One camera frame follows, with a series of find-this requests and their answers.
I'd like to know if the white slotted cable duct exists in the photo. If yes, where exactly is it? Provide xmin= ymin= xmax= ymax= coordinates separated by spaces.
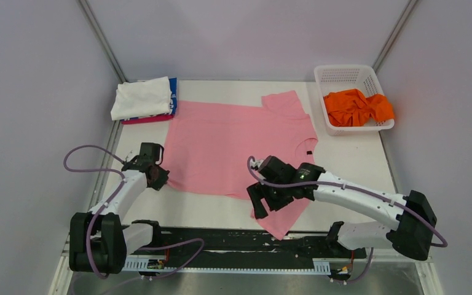
xmin=122 ymin=256 xmax=331 ymax=275

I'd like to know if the blue folded t-shirt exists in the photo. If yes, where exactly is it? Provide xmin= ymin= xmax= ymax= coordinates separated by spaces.
xmin=169 ymin=77 xmax=178 ymax=116

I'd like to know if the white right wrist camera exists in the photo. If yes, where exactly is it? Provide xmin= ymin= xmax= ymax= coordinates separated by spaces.
xmin=248 ymin=158 xmax=263 ymax=171

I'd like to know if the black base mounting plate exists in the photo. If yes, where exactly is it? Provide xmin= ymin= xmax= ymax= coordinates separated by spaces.
xmin=132 ymin=227 xmax=367 ymax=266

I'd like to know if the silver aluminium frame post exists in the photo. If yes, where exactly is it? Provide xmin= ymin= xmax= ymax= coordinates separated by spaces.
xmin=372 ymin=0 xmax=420 ymax=73
xmin=76 ymin=0 xmax=127 ymax=83

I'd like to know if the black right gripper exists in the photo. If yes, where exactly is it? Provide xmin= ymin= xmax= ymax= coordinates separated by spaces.
xmin=248 ymin=179 xmax=293 ymax=219

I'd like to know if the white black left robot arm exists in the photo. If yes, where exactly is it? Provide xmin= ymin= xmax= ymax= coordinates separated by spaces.
xmin=69 ymin=143 xmax=169 ymax=278

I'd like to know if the silver aluminium front rail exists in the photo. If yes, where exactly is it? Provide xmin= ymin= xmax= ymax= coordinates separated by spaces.
xmin=61 ymin=229 xmax=433 ymax=264

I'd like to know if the pink t-shirt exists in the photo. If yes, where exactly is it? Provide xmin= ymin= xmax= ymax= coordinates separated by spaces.
xmin=161 ymin=90 xmax=319 ymax=241

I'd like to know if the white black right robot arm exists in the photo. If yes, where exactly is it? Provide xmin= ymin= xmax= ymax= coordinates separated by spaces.
xmin=246 ymin=155 xmax=448 ymax=261

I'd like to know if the magenta folded t-shirt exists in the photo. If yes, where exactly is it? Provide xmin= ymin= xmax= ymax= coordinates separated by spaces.
xmin=120 ymin=114 xmax=174 ymax=125

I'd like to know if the white folded t-shirt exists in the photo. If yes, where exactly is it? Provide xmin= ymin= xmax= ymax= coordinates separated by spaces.
xmin=110 ymin=76 xmax=171 ymax=120

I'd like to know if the white plastic basket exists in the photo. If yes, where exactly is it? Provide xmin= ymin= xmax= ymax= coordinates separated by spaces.
xmin=314 ymin=65 xmax=395 ymax=136

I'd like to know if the silver aluminium frame post right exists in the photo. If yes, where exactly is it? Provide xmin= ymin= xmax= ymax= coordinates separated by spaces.
xmin=372 ymin=0 xmax=420 ymax=73

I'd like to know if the orange t-shirt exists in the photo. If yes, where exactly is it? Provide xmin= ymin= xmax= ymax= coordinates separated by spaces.
xmin=323 ymin=88 xmax=395 ymax=127

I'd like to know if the silver aluminium frame post left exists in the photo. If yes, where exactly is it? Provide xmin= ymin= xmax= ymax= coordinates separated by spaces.
xmin=76 ymin=0 xmax=127 ymax=83

